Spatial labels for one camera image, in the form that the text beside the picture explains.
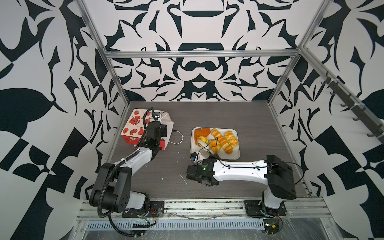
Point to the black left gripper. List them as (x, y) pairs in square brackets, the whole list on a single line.
[(163, 130)]

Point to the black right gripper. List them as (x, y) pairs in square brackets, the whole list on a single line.
[(211, 159)]

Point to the ridged orange fake bread loaf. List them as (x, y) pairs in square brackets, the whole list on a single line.
[(223, 142)]

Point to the yellow fake bread piece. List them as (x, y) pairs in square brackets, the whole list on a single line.
[(202, 142)]

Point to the orange fake croissant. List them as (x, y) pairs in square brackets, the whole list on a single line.
[(201, 132)]

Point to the glazed fake pastry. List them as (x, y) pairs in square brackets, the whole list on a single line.
[(231, 139)]

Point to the yellow fake bread roll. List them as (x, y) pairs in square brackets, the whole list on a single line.
[(215, 146)]

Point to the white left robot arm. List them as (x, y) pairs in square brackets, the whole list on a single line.
[(112, 192)]

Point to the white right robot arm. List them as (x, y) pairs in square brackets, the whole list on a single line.
[(272, 172)]

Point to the white plastic tray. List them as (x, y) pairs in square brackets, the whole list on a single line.
[(236, 151)]

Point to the small electronics board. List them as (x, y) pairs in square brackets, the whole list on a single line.
[(272, 226)]

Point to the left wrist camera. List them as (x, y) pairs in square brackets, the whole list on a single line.
[(157, 115)]

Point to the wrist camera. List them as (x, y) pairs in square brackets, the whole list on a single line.
[(157, 115), (194, 157)]

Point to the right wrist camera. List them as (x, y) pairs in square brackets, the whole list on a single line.
[(194, 157)]

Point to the white slotted cable duct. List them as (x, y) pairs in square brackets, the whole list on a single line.
[(212, 224)]

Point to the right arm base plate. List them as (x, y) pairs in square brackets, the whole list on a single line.
[(257, 209)]

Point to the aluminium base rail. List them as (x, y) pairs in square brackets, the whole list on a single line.
[(235, 208)]

